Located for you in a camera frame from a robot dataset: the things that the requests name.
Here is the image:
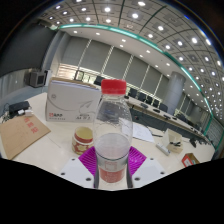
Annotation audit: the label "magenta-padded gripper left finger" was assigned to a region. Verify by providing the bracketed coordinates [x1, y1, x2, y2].
[59, 146, 100, 189]

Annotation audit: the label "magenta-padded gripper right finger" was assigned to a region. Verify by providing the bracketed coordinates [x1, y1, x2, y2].
[125, 145, 167, 189]

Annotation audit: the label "clear red-capped water bottle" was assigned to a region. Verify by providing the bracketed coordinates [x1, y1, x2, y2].
[92, 78, 134, 184]

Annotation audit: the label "red patterned ceramic cup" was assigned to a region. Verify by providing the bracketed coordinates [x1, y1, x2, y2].
[71, 126, 95, 156]

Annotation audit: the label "white printed paper sheet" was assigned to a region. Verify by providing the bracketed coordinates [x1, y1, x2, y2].
[121, 121, 156, 144]

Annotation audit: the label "white power strip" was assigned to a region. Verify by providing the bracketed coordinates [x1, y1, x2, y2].
[155, 142, 171, 157]

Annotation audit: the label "small beige open box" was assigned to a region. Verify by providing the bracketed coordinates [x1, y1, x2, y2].
[162, 128, 184, 154]

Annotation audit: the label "open cardboard box red side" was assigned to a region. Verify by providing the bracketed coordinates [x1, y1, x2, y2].
[181, 152, 201, 168]

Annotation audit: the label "white paper ream box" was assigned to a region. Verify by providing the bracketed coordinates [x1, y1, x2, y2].
[45, 77, 103, 124]

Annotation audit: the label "row of black chairs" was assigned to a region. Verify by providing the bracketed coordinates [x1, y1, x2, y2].
[94, 75, 201, 129]

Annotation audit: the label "brown kraft paper envelope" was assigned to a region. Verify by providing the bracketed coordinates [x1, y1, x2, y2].
[0, 114, 52, 161]

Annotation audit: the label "black flat device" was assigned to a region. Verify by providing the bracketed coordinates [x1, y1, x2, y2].
[8, 100, 32, 118]

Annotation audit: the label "grey boxy monitor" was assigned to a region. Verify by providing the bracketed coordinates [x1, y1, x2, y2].
[28, 69, 48, 89]

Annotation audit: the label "round ceiling lights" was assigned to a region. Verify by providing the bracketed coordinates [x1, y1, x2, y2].
[43, 0, 224, 111]

